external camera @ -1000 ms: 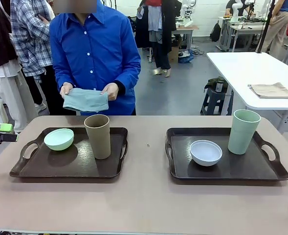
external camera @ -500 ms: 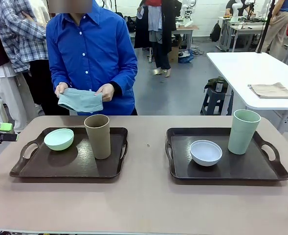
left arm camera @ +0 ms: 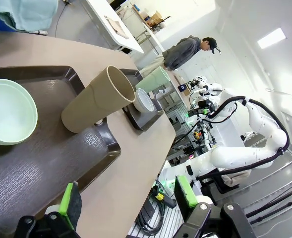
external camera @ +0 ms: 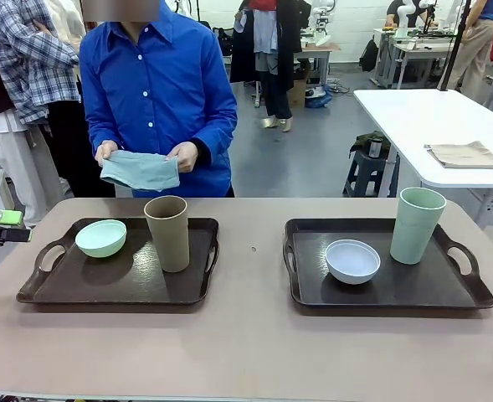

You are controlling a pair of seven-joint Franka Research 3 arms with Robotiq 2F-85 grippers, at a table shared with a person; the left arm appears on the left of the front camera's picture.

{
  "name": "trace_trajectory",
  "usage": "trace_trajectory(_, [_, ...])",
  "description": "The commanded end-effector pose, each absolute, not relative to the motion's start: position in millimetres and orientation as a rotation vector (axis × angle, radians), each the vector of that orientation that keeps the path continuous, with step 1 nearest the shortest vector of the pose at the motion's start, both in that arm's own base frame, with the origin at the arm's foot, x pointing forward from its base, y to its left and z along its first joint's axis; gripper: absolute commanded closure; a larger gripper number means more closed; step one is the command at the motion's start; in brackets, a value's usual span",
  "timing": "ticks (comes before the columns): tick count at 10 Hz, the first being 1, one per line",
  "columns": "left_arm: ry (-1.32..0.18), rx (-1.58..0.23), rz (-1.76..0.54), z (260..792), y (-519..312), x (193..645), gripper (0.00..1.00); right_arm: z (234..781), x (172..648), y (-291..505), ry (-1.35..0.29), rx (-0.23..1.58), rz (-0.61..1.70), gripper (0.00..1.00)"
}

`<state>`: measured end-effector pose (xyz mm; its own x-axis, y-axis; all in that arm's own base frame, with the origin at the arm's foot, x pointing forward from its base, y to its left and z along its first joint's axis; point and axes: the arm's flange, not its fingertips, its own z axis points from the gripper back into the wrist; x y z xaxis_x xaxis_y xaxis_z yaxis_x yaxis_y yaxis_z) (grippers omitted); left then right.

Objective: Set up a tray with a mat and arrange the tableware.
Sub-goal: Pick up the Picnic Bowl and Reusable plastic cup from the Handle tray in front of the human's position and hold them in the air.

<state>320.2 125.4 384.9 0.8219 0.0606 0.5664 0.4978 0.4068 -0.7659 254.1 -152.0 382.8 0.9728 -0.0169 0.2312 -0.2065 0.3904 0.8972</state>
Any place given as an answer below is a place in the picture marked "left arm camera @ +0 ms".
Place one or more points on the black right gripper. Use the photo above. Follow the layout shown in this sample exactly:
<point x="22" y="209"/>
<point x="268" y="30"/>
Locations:
<point x="205" y="104"/>

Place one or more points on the man in grey hoodie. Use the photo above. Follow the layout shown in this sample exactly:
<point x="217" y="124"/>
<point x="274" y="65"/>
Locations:
<point x="180" y="54"/>

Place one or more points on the tall brown cup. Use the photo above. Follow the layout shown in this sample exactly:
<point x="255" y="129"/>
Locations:
<point x="93" y="104"/>

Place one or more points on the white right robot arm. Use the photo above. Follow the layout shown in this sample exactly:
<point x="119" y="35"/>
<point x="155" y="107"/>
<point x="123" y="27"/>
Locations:
<point x="235" y="153"/>

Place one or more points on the pale green bowl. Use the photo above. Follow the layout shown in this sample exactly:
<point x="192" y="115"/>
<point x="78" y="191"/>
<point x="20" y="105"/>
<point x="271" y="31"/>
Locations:
<point x="9" y="111"/>

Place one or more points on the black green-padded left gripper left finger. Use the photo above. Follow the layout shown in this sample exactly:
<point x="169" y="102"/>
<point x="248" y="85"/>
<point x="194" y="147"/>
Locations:
<point x="71" y="210"/>

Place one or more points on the yellow black plug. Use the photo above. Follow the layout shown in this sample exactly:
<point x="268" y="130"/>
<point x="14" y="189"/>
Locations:
<point x="158" y="196"/>

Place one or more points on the teal cloth mat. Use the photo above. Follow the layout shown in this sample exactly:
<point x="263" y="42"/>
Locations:
<point x="29" y="12"/>

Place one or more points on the tall pale green cup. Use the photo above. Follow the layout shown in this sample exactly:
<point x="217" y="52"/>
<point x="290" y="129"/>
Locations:
<point x="152" y="80"/>

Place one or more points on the white table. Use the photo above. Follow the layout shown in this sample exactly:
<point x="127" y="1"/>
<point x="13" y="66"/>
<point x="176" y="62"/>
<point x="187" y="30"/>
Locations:
<point x="131" y="44"/>

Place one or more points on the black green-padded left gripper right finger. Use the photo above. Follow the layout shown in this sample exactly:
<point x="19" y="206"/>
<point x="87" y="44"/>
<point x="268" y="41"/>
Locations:
<point x="185" y="193"/>

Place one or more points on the beige cloth mat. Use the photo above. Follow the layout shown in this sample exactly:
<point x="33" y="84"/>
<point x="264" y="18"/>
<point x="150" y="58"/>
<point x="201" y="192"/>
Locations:
<point x="117" y="27"/>

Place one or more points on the pale blue bowl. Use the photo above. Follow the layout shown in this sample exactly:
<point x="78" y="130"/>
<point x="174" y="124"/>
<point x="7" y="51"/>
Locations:
<point x="143" y="101"/>

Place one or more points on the dark brown plastic tray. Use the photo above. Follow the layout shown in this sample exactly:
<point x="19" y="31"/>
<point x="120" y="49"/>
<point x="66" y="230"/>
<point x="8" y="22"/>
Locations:
<point x="140" y="121"/>
<point x="49" y="153"/>

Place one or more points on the brown cardboard box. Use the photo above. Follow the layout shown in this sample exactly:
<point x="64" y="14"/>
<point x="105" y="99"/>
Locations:
<point x="152" y="22"/>
<point x="155" y="15"/>

